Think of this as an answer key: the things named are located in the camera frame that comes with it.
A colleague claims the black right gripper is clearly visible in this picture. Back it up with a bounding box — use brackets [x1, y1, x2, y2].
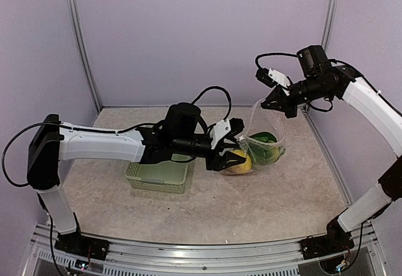
[263, 74, 333, 118]

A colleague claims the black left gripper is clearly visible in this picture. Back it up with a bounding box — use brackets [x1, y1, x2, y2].
[173, 133, 246, 171]

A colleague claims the green bok choy toy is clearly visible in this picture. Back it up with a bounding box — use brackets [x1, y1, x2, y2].
[248, 131, 286, 166]

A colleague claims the yellow lemon toy back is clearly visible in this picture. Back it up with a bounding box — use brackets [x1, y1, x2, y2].
[225, 149, 254, 175]

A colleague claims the yellow lemon toy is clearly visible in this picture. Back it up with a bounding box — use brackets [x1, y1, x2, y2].
[266, 147, 281, 163]
[225, 149, 254, 175]

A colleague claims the clear zip top bag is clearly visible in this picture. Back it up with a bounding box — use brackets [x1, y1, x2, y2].
[221, 99, 286, 175]

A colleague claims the yellow lemon toy front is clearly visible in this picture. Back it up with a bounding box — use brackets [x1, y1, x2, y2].
[266, 147, 281, 163]

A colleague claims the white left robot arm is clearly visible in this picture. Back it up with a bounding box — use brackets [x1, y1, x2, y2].
[27, 102, 246, 254]

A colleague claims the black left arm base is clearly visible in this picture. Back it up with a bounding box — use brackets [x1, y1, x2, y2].
[55, 228, 110, 261]

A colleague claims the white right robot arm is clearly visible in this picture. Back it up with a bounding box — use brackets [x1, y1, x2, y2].
[259, 45, 401, 241]

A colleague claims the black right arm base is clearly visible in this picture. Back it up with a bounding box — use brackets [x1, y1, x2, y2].
[300, 218, 355, 260]

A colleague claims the beige perforated plastic basket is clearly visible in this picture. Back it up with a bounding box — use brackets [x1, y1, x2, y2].
[124, 155, 194, 194]

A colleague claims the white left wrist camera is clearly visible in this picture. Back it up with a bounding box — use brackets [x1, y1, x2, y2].
[209, 119, 230, 150]

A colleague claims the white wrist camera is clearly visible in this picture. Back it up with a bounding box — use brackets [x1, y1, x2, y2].
[256, 68, 291, 90]
[209, 119, 230, 150]

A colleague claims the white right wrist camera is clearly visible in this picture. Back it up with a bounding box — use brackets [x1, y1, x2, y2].
[256, 68, 291, 90]

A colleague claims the black right camera cable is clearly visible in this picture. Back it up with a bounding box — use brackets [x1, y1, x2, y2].
[254, 52, 299, 69]

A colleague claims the right aluminium frame post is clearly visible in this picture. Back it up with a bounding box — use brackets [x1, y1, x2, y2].
[321, 0, 338, 51]

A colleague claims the aluminium frame post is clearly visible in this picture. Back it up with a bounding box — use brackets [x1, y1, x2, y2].
[67, 0, 103, 113]
[321, 0, 338, 51]

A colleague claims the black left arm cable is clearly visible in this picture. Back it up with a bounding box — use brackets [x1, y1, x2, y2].
[1, 121, 63, 187]

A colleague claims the front aluminium rail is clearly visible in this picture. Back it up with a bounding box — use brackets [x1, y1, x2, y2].
[17, 224, 390, 275]

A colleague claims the left aluminium frame post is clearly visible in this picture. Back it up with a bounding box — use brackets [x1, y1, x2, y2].
[67, 0, 103, 113]

